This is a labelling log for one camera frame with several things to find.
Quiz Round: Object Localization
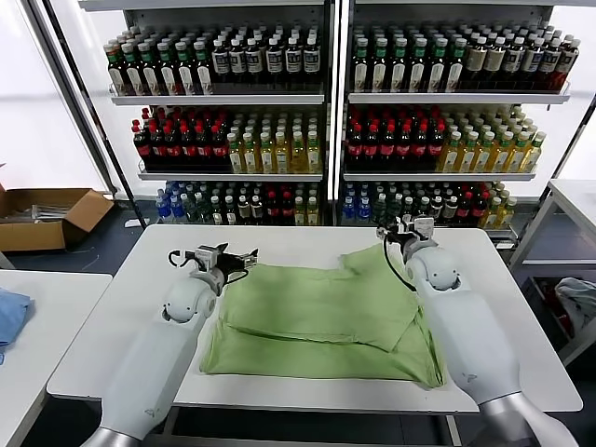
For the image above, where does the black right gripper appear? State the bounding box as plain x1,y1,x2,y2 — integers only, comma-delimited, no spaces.
374,213,423,252

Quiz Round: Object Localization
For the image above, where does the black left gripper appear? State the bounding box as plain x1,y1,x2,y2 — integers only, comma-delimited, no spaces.
213,241,261,286

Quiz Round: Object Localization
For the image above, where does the light green printed t-shirt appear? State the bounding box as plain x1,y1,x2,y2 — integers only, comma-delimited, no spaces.
198,242,449,390

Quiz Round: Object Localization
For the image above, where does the metal bottle shelf unit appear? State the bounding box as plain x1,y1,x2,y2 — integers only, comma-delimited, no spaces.
76,0,334,229
342,0,572,234

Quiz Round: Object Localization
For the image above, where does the green cap dark tea bottle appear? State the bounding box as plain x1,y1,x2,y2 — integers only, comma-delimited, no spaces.
194,42,214,97
352,37,371,93
408,37,427,93
427,37,447,93
176,42,196,97
124,42,143,97
445,37,467,93
389,37,409,93
107,42,126,97
142,42,161,97
371,37,389,93
158,42,179,97

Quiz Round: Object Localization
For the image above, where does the dark bottle beige label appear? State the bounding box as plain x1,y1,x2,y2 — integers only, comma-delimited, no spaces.
483,37,507,89
464,37,488,89

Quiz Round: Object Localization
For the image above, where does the metal rods bundle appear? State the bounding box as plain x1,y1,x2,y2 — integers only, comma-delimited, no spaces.
30,203,75,220

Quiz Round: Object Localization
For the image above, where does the open cardboard box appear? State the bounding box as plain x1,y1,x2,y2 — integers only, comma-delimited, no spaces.
0,187,115,253

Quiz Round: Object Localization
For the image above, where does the white grey cloth bundle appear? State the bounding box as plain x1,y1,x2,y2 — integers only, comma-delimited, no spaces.
552,277,596,339

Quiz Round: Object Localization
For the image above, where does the blue cloth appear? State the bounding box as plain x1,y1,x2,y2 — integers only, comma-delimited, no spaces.
0,287,36,367

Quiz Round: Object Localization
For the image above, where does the reddish tea bottle white label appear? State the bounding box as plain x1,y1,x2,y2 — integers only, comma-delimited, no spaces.
557,40,581,92

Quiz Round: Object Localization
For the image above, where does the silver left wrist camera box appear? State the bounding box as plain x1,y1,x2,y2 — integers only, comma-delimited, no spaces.
193,245,221,272

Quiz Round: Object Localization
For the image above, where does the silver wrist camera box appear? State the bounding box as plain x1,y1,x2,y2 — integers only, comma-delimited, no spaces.
193,245,221,272
411,216,438,239

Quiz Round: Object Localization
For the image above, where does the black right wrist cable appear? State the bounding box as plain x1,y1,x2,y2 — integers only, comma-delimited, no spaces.
382,236,420,292

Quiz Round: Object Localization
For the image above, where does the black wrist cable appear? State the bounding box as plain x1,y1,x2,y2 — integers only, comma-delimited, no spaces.
382,236,420,292
167,250,196,271

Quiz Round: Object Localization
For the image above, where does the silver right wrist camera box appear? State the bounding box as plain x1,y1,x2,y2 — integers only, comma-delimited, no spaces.
411,216,438,239

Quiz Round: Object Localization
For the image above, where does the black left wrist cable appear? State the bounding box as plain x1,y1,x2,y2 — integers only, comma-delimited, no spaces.
167,250,196,271

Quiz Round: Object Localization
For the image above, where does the black slanted frame pole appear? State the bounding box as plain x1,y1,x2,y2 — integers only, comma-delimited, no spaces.
509,92,596,262
25,0,150,229

